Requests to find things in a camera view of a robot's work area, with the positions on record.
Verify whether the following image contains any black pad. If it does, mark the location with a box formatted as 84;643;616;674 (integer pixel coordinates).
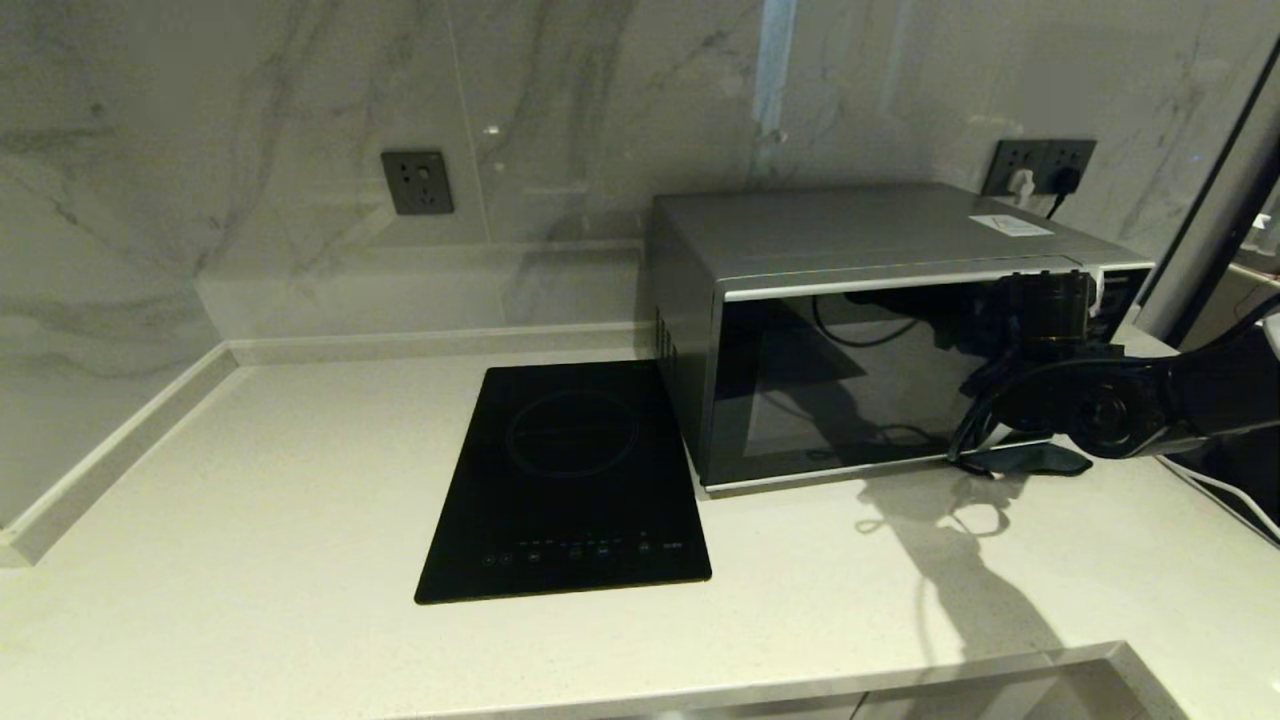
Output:
955;443;1094;479

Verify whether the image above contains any silver microwave oven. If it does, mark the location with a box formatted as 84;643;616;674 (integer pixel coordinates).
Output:
645;182;1157;499

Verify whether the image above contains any dark door frame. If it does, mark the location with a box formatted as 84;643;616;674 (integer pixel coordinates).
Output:
1135;40;1280;346

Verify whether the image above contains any black induction cooktop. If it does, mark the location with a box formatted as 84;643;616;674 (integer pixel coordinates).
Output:
414;358;713;606

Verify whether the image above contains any grey wall socket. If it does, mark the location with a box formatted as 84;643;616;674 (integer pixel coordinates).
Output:
380;150;455;216
982;139;1049;198
1044;138;1097;194

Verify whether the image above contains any white paper sticker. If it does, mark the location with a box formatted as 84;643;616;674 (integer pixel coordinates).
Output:
968;213;1056;239

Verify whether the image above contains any black glass microwave door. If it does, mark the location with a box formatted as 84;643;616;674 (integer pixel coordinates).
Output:
703;266;1031;491

